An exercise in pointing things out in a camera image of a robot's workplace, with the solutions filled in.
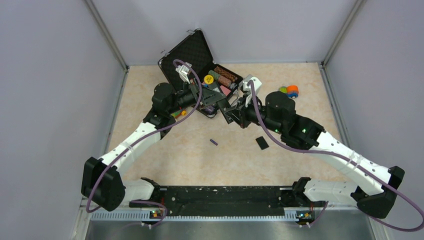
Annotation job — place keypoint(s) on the black remote battery cover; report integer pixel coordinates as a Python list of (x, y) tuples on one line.
[(262, 143)]

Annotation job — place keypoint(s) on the purple battery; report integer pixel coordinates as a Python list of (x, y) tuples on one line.
[(214, 142)]

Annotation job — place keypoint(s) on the colourful block toy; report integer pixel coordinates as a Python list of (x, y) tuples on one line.
[(179, 113)]

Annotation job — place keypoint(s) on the pink card deck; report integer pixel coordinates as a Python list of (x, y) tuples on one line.
[(225, 90)]

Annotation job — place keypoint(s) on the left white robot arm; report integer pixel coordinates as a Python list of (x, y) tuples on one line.
[(102, 182)]

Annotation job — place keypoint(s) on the yellow round chip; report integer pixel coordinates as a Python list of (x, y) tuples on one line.
[(208, 79)]

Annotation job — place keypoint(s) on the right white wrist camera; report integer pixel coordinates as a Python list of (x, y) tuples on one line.
[(249, 84)]

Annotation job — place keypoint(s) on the colourful toy car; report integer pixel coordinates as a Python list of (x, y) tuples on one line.
[(291, 91)]

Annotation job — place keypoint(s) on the open black chip case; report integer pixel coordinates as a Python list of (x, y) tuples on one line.
[(198, 64)]

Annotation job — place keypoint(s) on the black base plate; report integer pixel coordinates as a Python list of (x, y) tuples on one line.
[(229, 201)]

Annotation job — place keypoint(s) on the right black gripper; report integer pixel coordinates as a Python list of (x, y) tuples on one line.
[(239, 112)]

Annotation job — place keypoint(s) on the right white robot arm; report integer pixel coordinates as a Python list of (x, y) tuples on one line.
[(370, 187)]

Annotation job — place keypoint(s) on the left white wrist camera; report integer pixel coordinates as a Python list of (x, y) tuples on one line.
[(184, 71)]

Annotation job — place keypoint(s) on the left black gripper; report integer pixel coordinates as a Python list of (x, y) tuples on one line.
[(210, 96)]

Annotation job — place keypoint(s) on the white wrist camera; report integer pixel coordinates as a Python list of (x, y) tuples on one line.
[(184, 71), (249, 84)]

